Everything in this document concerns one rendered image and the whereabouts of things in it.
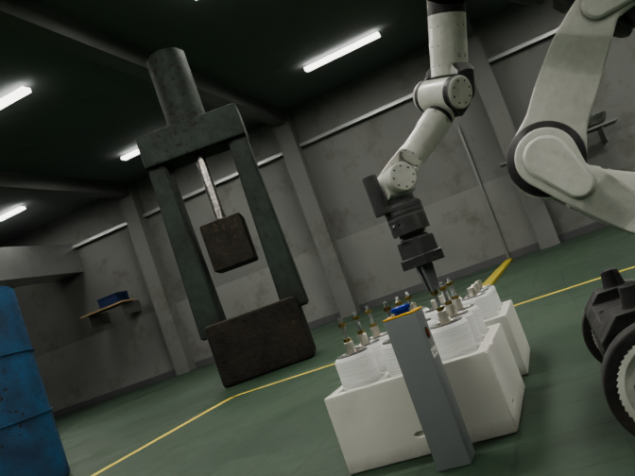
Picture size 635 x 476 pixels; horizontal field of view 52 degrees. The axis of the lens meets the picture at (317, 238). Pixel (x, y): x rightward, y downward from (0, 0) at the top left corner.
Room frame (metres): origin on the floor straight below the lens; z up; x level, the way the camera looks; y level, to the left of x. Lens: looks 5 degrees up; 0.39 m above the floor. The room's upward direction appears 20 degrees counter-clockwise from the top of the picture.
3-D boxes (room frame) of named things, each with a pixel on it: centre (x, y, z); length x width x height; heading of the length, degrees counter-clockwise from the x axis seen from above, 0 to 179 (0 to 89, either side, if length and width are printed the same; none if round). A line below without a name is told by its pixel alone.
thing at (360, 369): (1.57, 0.01, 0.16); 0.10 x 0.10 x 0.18
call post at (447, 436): (1.35, -0.11, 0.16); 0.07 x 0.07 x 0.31; 71
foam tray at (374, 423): (1.65, -0.14, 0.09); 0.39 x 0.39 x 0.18; 71
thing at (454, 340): (1.50, -0.21, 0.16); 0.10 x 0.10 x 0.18
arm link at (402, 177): (1.48, -0.20, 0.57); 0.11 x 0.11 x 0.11; 17
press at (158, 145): (5.53, 0.72, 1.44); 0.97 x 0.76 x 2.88; 73
